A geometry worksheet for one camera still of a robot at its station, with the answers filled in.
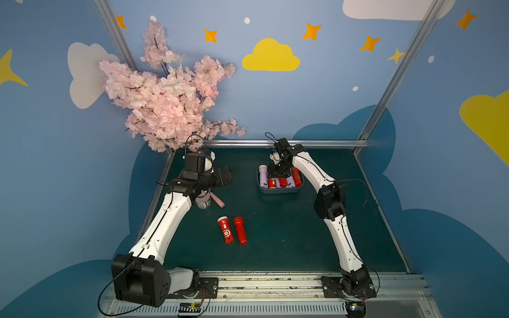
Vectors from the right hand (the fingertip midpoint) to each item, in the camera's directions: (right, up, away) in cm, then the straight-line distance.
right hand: (275, 173), depth 101 cm
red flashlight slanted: (+11, -2, -3) cm, 11 cm away
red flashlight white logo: (-2, -5, 0) cm, 6 cm away
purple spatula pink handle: (-28, -15, -5) cm, 32 cm away
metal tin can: (-35, -13, -9) cm, 38 cm away
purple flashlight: (-6, +2, 0) cm, 7 cm away
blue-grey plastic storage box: (+2, -9, -1) cm, 9 cm away
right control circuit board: (+27, -51, -28) cm, 64 cm away
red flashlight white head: (-23, -24, -15) cm, 37 cm away
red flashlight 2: (-18, -22, -13) cm, 31 cm away
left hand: (-23, +1, -21) cm, 31 cm away
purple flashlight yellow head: (+7, -4, -3) cm, 9 cm away
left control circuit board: (-35, -50, -28) cm, 67 cm away
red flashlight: (+4, -4, -1) cm, 6 cm away
